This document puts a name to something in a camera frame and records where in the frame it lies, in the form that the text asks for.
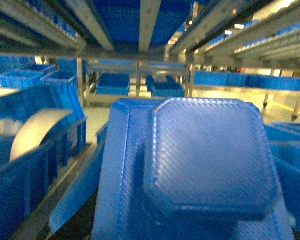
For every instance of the blue plastic bottle-shaped part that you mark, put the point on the blue plastic bottle-shaped part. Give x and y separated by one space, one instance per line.
188 169

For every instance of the stainless steel roller shelf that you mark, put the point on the stainless steel roller shelf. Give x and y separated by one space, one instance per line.
152 30

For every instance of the blue plastic bin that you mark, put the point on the blue plastic bin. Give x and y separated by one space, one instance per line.
113 84
164 86

